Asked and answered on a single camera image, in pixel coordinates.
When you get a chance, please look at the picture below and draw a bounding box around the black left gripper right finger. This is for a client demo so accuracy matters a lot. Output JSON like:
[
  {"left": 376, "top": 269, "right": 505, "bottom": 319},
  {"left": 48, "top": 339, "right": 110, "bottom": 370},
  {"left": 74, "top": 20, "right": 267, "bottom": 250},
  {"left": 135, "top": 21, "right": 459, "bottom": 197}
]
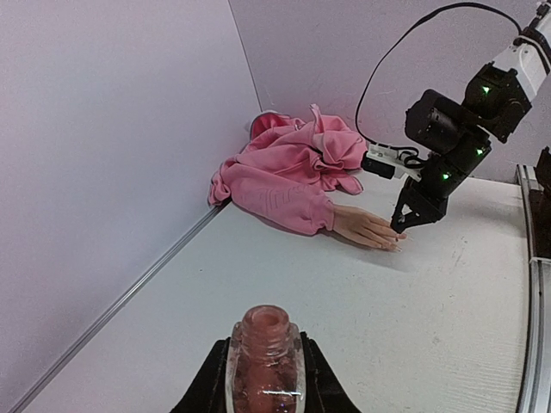
[{"left": 300, "top": 331, "right": 360, "bottom": 413}]

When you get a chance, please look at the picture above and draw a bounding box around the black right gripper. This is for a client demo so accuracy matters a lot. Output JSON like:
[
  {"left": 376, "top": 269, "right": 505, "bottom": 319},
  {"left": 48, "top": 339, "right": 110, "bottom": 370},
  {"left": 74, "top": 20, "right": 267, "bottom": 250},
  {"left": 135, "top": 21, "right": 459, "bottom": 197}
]
[{"left": 391, "top": 89, "right": 492, "bottom": 234}]

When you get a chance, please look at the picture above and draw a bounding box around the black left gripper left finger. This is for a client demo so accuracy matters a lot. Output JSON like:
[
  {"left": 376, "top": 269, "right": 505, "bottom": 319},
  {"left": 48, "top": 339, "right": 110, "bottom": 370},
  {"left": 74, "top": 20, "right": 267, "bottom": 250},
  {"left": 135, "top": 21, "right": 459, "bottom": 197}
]
[{"left": 170, "top": 338, "right": 230, "bottom": 413}]

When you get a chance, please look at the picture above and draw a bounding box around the pink nail polish bottle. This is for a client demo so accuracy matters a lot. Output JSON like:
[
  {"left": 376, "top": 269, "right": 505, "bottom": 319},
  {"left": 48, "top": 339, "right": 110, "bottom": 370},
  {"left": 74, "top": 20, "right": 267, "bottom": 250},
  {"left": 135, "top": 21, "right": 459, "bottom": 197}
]
[{"left": 225, "top": 305, "right": 306, "bottom": 413}]

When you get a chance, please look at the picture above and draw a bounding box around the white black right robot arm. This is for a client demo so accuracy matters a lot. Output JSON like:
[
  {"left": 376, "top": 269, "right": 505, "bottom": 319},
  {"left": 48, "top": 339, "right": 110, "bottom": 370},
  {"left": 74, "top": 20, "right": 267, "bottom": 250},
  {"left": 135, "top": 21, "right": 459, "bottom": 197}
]
[{"left": 391, "top": 1, "right": 550, "bottom": 233}]

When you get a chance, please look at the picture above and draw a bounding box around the mannequin hand with long nails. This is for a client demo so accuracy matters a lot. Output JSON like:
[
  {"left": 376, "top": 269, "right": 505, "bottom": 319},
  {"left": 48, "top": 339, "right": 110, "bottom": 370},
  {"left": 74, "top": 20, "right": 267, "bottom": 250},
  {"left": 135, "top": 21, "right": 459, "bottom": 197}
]
[{"left": 332, "top": 205, "right": 406, "bottom": 251}]

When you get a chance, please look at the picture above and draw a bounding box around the pink zip hoodie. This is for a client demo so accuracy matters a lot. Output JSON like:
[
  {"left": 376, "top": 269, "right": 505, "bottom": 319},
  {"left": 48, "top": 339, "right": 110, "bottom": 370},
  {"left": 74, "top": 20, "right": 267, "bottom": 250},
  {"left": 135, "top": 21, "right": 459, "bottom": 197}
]
[{"left": 207, "top": 104, "right": 368, "bottom": 236}]

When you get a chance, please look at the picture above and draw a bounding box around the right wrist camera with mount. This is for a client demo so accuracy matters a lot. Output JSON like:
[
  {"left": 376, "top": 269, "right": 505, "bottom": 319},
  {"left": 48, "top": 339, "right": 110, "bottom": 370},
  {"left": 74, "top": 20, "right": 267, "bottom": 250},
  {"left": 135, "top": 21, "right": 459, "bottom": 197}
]
[{"left": 361, "top": 144, "right": 424, "bottom": 182}]

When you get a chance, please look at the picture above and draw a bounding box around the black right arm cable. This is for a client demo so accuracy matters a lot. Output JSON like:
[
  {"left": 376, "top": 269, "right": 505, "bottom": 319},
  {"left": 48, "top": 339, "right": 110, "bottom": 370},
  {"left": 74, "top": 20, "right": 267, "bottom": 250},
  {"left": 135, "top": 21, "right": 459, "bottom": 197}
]
[{"left": 355, "top": 2, "right": 524, "bottom": 150}]

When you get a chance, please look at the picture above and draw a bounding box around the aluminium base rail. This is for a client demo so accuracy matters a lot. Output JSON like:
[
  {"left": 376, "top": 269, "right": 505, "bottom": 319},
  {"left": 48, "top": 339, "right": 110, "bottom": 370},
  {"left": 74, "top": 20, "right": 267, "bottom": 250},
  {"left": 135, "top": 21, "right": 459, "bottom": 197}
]
[{"left": 517, "top": 147, "right": 550, "bottom": 412}]

